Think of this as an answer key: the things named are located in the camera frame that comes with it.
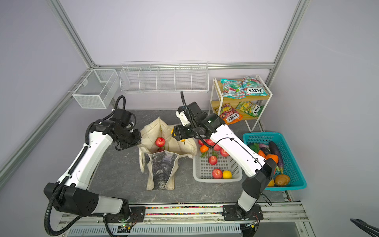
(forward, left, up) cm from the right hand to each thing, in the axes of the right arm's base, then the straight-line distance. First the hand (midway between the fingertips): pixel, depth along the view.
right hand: (178, 134), depth 72 cm
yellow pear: (-4, 0, +6) cm, 7 cm away
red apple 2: (+9, -18, -22) cm, 30 cm away
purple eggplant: (+4, -58, -23) cm, 62 cm away
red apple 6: (+7, +13, -17) cm, 23 cm away
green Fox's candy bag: (+28, -44, -10) cm, 54 cm away
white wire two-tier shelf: (+19, -32, +6) cm, 38 cm away
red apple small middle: (-2, -19, -23) cm, 30 cm away
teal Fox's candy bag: (+28, -41, +8) cm, 50 cm away
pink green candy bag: (+25, -30, +8) cm, 40 cm away
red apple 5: (-11, -21, -23) cm, 33 cm away
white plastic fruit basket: (-5, -18, -27) cm, 33 cm away
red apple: (+9, -11, -22) cm, 27 cm away
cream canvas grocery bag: (-8, +9, -2) cm, 12 cm away
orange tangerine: (+5, -13, -22) cm, 26 cm away
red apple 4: (+3, -26, -24) cm, 35 cm away
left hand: (-2, +20, -6) cm, 21 cm away
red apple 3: (+6, -22, -24) cm, 33 cm away
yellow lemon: (-11, -26, -24) cm, 37 cm away
